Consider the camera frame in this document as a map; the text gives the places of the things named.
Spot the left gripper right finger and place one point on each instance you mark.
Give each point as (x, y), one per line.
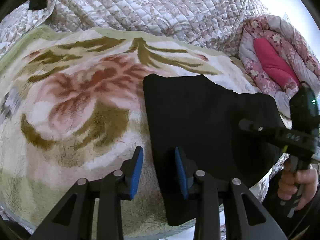
(245, 216)

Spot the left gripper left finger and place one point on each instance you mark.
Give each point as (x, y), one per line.
(72, 216)

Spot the black pants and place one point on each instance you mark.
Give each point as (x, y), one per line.
(203, 118)

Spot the person's right hand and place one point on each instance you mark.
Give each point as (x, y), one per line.
(307, 178)

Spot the magenta pink pillow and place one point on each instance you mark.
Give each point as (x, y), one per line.
(274, 65)

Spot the pink floral rolled comforter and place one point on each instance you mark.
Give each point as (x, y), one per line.
(291, 46)

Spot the floral fleece blanket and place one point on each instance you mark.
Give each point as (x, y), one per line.
(72, 106)

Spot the quilted beige bedspread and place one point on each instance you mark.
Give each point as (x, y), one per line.
(215, 24)

